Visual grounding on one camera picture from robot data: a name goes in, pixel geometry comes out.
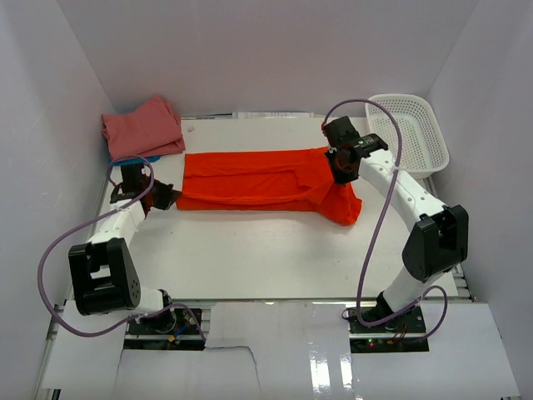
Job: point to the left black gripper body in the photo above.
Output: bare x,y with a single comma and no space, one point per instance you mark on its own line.
147,184

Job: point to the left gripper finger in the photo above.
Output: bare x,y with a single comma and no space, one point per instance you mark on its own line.
164,200
162,191

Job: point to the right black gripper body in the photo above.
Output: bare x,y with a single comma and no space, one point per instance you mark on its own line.
342,175

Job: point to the orange t shirt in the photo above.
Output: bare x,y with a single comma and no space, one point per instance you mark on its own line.
278,181

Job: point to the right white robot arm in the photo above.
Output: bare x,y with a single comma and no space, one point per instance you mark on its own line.
438,238

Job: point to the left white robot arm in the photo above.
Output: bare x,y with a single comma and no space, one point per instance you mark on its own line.
103,275

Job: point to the folded blue t shirt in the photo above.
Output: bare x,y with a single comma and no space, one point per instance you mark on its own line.
134,160

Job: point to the folded pink t shirt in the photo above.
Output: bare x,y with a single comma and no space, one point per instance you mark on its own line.
153,129

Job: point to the white plastic basket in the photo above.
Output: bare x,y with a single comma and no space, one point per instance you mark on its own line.
424,150

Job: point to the papers at back edge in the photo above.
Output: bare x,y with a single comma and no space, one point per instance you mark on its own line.
253,115

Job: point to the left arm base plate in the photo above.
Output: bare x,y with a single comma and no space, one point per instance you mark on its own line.
175,330

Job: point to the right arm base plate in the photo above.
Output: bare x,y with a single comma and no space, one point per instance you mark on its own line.
400,335

